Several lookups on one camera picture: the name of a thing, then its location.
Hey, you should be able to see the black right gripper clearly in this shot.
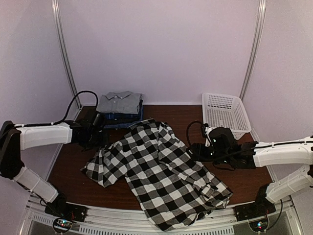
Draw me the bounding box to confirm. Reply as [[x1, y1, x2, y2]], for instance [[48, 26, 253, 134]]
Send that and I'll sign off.
[[186, 143, 231, 165]]

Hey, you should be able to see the black white plaid shirt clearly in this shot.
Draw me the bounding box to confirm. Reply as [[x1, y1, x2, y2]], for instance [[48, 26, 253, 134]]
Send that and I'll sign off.
[[80, 118, 234, 232]]

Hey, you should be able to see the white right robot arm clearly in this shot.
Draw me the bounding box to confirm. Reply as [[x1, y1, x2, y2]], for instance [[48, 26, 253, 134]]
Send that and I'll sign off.
[[187, 126, 313, 216]]

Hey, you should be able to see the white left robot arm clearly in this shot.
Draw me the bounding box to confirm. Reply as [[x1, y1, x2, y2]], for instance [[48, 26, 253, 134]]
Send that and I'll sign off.
[[0, 112, 108, 219]]

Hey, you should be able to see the dark folded shirt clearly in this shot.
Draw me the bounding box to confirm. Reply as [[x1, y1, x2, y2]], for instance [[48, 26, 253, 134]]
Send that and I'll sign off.
[[105, 118, 141, 125]]

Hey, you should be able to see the white plastic laundry basket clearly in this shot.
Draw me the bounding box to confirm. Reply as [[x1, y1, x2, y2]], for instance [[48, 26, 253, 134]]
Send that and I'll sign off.
[[201, 93, 251, 140]]

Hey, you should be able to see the blue white checked folded shirt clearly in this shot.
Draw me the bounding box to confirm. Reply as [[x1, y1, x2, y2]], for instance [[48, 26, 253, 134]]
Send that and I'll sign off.
[[103, 121, 137, 129]]

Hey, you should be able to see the grey folded shirt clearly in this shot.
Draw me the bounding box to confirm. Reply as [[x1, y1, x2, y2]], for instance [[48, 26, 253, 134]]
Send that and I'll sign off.
[[96, 91, 142, 114]]

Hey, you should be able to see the right circuit board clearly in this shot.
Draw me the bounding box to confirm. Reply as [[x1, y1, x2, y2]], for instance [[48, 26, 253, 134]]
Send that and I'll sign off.
[[249, 218, 269, 233]]

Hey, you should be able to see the circuit board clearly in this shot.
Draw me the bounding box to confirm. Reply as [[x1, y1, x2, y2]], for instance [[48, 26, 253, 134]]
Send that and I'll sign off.
[[249, 218, 269, 233], [52, 218, 73, 233]]

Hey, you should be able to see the left circuit board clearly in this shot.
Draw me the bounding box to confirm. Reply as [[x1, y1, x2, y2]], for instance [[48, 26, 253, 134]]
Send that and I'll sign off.
[[52, 218, 73, 233]]

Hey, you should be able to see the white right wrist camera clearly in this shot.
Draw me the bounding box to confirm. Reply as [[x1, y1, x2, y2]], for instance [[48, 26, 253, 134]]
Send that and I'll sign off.
[[202, 126, 212, 147]]

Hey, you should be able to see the left aluminium frame post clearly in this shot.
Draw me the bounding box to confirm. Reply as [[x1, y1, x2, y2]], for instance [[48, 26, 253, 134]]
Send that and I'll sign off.
[[51, 0, 78, 97]]

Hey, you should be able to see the aluminium frame post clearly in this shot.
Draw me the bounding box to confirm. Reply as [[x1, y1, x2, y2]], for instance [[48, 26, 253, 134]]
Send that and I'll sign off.
[[240, 0, 267, 100], [51, 0, 78, 97]]

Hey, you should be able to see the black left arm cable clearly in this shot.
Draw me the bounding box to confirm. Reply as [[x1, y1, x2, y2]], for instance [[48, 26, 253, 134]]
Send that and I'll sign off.
[[14, 90, 100, 128]]

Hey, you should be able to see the aluminium front rail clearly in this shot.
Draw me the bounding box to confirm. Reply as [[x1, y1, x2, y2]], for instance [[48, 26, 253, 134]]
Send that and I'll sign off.
[[19, 196, 302, 235]]

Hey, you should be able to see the right aluminium frame post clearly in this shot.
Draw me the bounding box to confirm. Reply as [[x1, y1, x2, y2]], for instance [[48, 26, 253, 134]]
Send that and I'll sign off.
[[240, 0, 267, 100]]

